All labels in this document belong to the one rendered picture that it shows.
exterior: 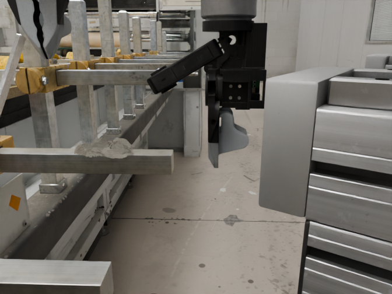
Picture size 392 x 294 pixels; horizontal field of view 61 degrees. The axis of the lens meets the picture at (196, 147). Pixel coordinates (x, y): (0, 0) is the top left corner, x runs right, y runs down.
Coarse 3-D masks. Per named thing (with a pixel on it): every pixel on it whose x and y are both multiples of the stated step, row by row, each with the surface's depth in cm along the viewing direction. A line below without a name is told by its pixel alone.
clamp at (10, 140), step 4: (0, 136) 54; (4, 136) 54; (8, 136) 54; (12, 136) 55; (0, 140) 52; (4, 140) 53; (8, 140) 54; (12, 140) 55; (0, 144) 52; (4, 144) 53; (8, 144) 54; (12, 144) 55
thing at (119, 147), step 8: (80, 144) 49; (88, 144) 49; (96, 144) 49; (104, 144) 49; (112, 144) 48; (120, 144) 48; (128, 144) 51; (80, 152) 48; (88, 152) 47; (96, 152) 47; (104, 152) 48; (112, 152) 48; (120, 152) 48; (128, 152) 48
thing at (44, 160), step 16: (0, 160) 49; (16, 160) 49; (32, 160) 49; (48, 160) 49; (64, 160) 49; (80, 160) 49; (96, 160) 49; (112, 160) 49; (128, 160) 49; (144, 160) 49; (160, 160) 48
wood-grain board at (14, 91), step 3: (12, 87) 91; (15, 87) 93; (9, 90) 90; (12, 90) 91; (15, 90) 93; (18, 90) 94; (9, 93) 90; (12, 93) 91; (15, 93) 93; (18, 93) 94; (21, 93) 96; (24, 93) 97; (9, 96) 90; (12, 96) 91; (15, 96) 93; (6, 99) 89
